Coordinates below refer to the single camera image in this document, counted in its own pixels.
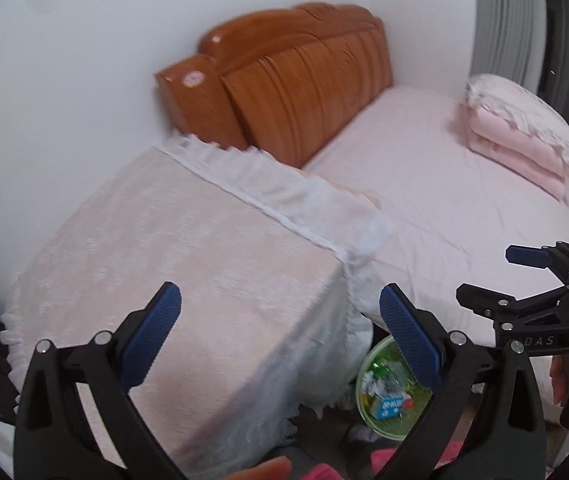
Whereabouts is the blue white milk carton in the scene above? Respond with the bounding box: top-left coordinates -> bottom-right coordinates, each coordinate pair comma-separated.
370,393 -> 413,420

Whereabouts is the green trash bin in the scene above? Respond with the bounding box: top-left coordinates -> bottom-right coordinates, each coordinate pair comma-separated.
356,336 -> 432,441

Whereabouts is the left hand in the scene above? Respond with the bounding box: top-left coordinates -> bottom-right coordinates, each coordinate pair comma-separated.
222,456 -> 293,480

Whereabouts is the pink bed sheet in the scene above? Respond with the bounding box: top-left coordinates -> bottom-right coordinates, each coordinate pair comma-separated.
306,87 -> 569,346

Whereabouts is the folded pink quilt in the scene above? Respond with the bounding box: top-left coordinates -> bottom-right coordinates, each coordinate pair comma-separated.
462,74 -> 569,202

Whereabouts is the pink lace table cover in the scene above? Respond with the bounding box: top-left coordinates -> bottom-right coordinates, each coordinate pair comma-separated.
0,136 -> 391,479

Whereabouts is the grey curtain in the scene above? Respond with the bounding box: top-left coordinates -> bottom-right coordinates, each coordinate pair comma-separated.
470,0 -> 548,93

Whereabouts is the wooden headboard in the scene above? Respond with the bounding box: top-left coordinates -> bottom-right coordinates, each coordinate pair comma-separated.
155,2 -> 393,168

